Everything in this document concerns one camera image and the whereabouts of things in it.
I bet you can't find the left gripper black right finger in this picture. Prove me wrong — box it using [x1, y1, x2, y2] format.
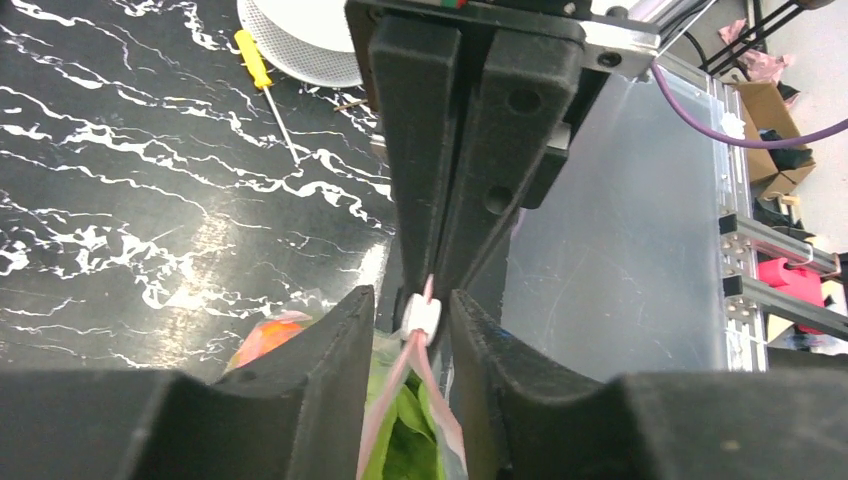
[449, 290, 847, 479]

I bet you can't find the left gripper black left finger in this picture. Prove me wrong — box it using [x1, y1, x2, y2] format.
[1, 286, 375, 479]

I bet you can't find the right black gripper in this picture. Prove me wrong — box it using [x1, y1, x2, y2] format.
[345, 1, 661, 300]

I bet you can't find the orange toy fruit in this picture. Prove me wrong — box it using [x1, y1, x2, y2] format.
[224, 310, 314, 373]

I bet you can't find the clear zip top bag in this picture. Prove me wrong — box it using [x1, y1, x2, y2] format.
[216, 285, 466, 479]

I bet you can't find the white round perforated plate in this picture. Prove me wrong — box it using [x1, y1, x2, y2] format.
[237, 0, 362, 88]

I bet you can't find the cardboard box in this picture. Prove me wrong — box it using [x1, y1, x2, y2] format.
[734, 83, 816, 198]

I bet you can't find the red pink object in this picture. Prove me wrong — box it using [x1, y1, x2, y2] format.
[757, 257, 825, 307]

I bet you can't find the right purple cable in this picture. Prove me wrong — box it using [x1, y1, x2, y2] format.
[649, 59, 848, 152]

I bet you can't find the yellow handled screwdriver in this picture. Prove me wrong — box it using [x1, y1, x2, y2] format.
[234, 29, 300, 165]

